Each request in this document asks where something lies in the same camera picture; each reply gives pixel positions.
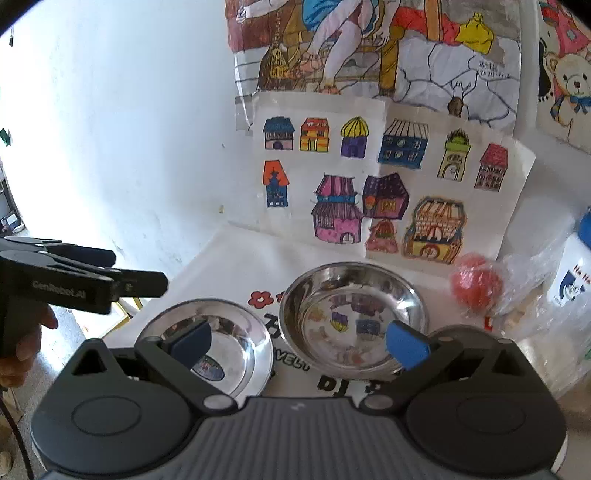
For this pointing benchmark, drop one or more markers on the stainless steel bowl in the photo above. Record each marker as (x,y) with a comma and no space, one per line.
(323,295)

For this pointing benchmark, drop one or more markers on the coloured bear drawing poster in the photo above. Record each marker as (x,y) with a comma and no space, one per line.
(568,83)

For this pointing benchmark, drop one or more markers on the coloured child drawing poster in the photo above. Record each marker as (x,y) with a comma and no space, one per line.
(415,69)

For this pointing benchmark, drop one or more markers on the person's left hand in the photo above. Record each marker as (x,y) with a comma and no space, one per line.
(18,369)

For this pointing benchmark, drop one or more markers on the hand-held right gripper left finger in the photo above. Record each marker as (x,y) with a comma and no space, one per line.
(191,344)

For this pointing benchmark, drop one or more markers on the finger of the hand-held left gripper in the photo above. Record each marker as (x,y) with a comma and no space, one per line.
(69,253)
(138,285)

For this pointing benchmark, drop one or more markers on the coloured houses drawing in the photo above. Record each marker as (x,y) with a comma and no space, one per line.
(369,152)

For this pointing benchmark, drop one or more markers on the white printed table mat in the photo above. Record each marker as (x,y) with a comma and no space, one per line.
(231,272)

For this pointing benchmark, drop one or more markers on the clear plastic bag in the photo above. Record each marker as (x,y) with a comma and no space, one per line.
(531,277)

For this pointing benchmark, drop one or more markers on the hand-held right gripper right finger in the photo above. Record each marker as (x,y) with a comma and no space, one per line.
(406,346)

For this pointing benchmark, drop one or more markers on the white box with yellow edges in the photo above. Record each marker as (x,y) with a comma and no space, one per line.
(123,305)

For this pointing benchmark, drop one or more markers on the cluttered shelf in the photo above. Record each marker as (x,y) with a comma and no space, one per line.
(7,212)

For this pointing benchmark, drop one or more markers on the stainless steel plate with sticker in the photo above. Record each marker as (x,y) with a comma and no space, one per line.
(240,341)

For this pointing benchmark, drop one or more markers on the red ball in plastic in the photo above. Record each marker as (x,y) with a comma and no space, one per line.
(475,284)

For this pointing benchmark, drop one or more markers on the white bottle with blue lid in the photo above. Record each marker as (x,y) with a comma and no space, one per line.
(575,281)

